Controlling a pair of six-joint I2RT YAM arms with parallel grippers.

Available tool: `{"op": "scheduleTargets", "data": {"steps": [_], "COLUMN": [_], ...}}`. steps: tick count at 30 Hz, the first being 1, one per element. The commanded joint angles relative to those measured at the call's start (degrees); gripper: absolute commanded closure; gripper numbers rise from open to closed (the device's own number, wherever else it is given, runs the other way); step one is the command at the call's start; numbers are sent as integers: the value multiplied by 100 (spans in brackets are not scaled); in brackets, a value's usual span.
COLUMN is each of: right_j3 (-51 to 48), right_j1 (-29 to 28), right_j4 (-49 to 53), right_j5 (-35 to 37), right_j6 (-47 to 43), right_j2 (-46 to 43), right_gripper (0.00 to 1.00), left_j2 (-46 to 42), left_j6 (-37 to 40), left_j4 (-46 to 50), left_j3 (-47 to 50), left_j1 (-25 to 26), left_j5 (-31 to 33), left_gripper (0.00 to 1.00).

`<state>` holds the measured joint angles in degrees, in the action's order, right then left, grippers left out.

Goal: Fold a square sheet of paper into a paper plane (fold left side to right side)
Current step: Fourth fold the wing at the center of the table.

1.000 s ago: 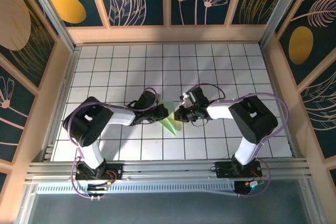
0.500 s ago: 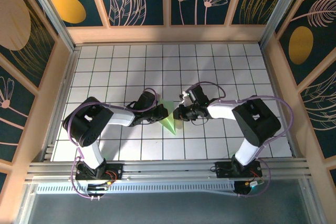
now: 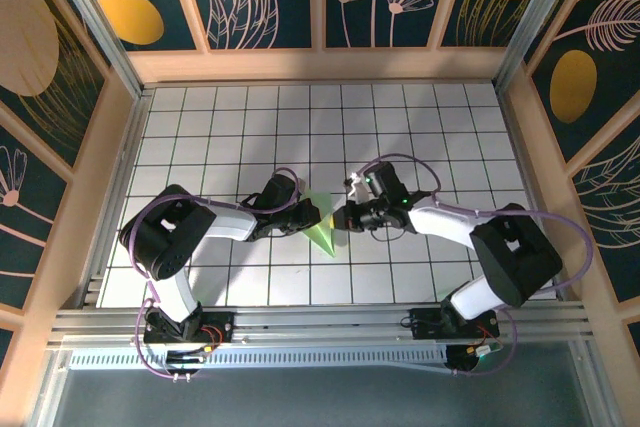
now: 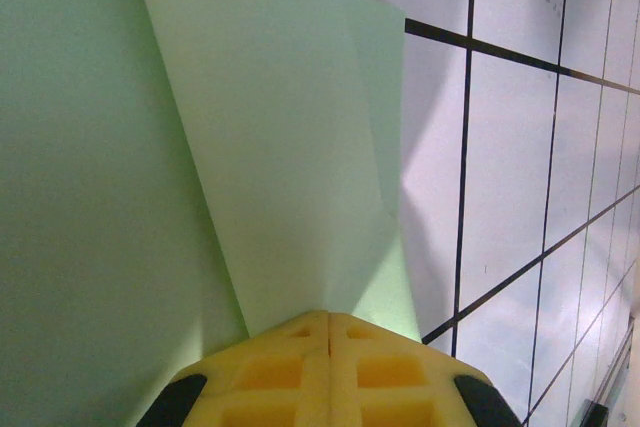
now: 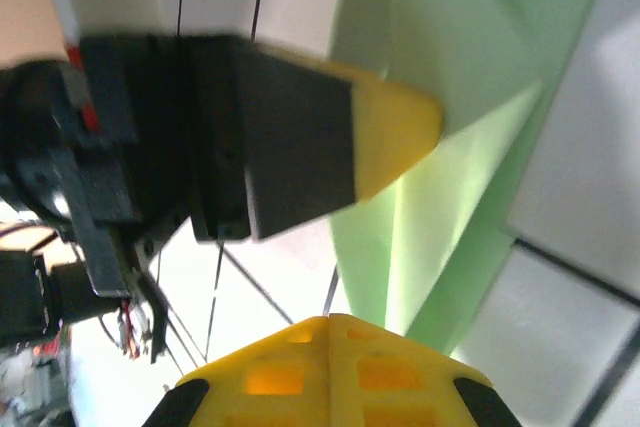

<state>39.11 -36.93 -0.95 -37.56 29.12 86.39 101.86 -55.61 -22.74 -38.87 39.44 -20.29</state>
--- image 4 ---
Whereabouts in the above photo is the light green cloth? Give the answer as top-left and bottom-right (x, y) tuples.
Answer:
(0, 0), (422, 427)

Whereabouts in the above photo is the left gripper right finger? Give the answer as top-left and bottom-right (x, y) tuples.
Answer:
(327, 310), (524, 427)

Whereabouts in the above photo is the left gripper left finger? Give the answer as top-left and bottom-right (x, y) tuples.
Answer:
(134, 310), (331, 427)

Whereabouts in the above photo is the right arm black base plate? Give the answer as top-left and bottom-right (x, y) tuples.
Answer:
(581, 398), (610, 427)

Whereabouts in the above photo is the long aluminium base rail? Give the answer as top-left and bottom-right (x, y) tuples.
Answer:
(589, 324), (640, 427)

